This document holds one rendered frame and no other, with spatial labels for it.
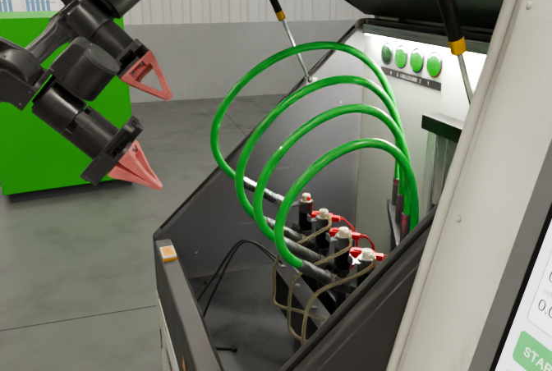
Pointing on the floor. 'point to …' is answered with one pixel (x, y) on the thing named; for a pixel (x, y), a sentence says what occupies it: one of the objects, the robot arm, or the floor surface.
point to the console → (484, 186)
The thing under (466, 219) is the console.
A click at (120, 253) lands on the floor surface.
